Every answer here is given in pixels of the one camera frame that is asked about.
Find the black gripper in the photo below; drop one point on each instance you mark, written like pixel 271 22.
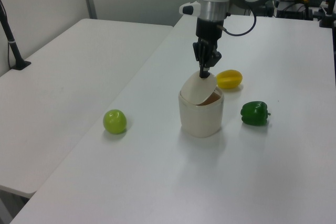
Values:
pixel 208 28

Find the cream bin swing lid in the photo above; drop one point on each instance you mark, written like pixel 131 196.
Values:
pixel 197 90

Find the cream plastic garbage bin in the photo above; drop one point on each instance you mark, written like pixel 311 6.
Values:
pixel 200 121

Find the yellow toy starfruit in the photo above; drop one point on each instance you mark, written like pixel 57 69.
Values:
pixel 231 79

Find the green toy bell pepper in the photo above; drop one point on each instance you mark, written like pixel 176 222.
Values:
pixel 254 115

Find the black equipment box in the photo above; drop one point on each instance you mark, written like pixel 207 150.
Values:
pixel 294 10

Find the green toy apple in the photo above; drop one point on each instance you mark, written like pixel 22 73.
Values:
pixel 114 122

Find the black clamp stand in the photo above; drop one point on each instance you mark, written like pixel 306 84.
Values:
pixel 328 11

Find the white side table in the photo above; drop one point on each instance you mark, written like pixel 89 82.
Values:
pixel 65 90

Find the black camera pole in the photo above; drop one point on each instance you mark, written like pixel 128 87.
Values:
pixel 10 40

